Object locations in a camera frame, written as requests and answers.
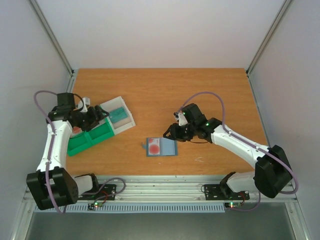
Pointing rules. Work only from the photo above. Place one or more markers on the aluminium side rail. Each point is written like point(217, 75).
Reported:
point(59, 125)
point(259, 111)

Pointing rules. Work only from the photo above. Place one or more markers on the green two-compartment bin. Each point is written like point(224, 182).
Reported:
point(88, 139)

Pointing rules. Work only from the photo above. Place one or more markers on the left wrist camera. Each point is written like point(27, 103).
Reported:
point(83, 103)

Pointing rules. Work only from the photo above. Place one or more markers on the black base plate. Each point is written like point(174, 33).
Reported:
point(107, 193)
point(214, 192)

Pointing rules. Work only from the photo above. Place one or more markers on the right small circuit board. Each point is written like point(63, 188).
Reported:
point(232, 204)

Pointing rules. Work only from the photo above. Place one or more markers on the right aluminium frame post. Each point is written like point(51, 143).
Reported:
point(269, 35)

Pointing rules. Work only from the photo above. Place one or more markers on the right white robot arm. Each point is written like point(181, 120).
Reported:
point(271, 169)

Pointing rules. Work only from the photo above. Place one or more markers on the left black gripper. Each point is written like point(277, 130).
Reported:
point(95, 118)

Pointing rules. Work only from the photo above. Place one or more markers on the right aluminium side rail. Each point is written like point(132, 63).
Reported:
point(259, 111)

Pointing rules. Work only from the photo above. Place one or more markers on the grey slotted cable duct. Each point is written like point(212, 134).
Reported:
point(133, 208)

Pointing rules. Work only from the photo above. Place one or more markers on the aluminium frame post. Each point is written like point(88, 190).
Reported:
point(269, 35)
point(48, 30)

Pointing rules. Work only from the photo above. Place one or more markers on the teal leather card holder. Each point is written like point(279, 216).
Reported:
point(168, 148)

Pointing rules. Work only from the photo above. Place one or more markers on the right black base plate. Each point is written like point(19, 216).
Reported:
point(214, 192)

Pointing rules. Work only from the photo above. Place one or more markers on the left aluminium frame post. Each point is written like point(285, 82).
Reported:
point(48, 30)

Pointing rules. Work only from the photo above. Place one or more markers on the left small circuit board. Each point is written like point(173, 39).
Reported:
point(96, 205)

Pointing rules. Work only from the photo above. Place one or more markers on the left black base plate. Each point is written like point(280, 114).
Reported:
point(107, 193)

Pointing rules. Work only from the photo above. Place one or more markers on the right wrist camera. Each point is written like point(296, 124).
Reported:
point(180, 118)

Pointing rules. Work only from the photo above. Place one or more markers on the white plastic bin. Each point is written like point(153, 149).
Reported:
point(123, 125)

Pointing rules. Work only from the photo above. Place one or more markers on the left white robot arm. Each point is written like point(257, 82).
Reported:
point(51, 185)

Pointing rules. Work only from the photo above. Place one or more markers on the left aluminium side rail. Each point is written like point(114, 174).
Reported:
point(59, 125)

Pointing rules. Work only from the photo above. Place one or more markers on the red white card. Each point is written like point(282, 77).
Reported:
point(154, 146)
point(76, 132)

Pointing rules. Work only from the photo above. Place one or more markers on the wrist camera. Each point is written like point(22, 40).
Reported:
point(83, 103)
point(180, 118)

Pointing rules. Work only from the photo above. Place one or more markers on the aluminium front rail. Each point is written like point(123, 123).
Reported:
point(176, 189)

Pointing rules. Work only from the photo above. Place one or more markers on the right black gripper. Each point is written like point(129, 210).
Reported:
point(178, 131)

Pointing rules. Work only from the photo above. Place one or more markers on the small circuit board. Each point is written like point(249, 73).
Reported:
point(232, 204)
point(96, 205)

